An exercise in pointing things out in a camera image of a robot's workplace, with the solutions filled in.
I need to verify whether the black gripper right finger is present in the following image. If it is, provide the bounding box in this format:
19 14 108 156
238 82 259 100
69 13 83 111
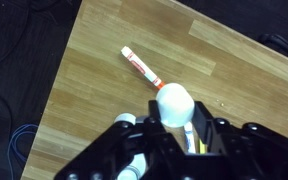
193 101 288 180

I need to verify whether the white bottle lid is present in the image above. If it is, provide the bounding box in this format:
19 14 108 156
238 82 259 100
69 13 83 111
155 82 196 129

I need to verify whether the blue cable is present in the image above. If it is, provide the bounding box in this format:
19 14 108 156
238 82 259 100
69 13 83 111
6 123 39 168

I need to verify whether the white marker orange cap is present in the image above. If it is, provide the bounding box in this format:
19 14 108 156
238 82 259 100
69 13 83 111
120 45 167 90

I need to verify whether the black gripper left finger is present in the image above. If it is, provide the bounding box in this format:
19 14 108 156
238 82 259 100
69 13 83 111
53 99 185 180

